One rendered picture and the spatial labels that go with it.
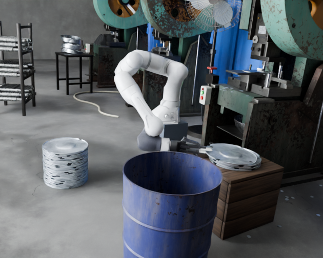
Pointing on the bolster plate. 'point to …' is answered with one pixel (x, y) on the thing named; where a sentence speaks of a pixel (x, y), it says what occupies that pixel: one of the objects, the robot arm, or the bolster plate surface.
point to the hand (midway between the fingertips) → (205, 150)
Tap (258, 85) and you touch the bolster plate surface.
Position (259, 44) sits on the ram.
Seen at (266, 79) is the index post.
